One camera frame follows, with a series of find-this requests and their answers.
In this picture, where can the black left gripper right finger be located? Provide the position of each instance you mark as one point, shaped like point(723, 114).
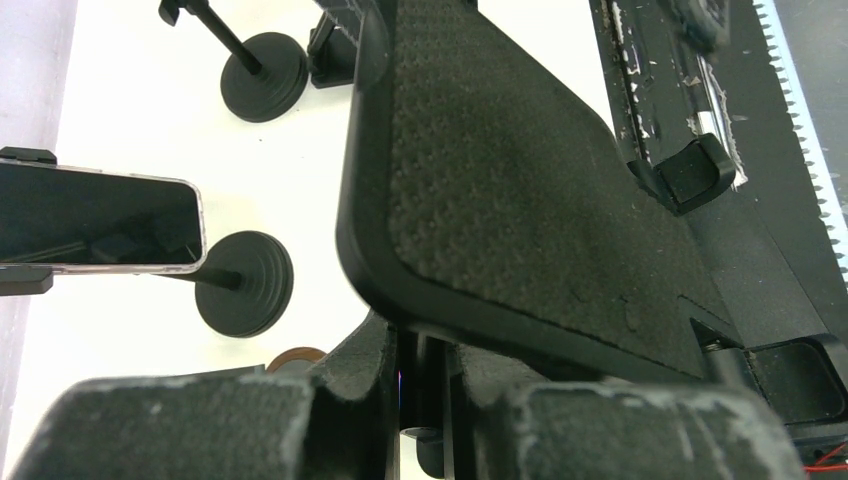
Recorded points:
point(510, 422)

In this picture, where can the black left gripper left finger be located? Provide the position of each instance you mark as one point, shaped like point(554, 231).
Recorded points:
point(336, 420)

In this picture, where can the wood base phone stand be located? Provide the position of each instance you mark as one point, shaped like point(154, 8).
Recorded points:
point(296, 359)

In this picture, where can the black folding phone stand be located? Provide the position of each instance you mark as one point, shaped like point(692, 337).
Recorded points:
point(485, 203)

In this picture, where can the black round base phone stand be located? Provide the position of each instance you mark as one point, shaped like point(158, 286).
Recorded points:
point(241, 289)

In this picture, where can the clear cased phone on stand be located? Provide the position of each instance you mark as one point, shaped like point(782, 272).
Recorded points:
point(74, 220)

